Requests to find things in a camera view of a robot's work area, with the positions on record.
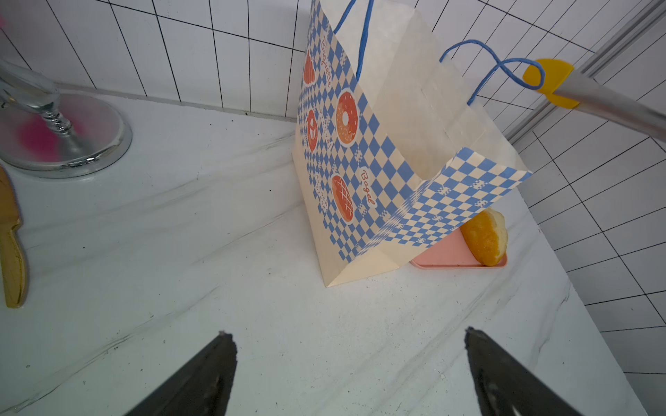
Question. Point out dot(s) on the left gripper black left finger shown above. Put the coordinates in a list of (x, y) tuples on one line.
[(203, 386)]

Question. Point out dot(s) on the yellow steel bread tongs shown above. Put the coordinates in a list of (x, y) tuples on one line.
[(566, 87)]

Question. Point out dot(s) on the pink plastic tray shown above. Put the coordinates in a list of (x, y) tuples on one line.
[(452, 253)]

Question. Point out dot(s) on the checkered paper bag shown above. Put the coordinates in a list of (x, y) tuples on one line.
[(392, 151)]

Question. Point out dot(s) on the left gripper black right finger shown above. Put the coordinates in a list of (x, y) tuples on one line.
[(504, 386)]

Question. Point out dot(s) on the large oval bread loaf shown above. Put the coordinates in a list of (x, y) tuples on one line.
[(486, 237)]

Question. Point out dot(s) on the wooden butter knife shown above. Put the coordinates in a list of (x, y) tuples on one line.
[(13, 265)]

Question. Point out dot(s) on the silver pink mug tree stand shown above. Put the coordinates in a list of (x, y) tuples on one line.
[(48, 134)]

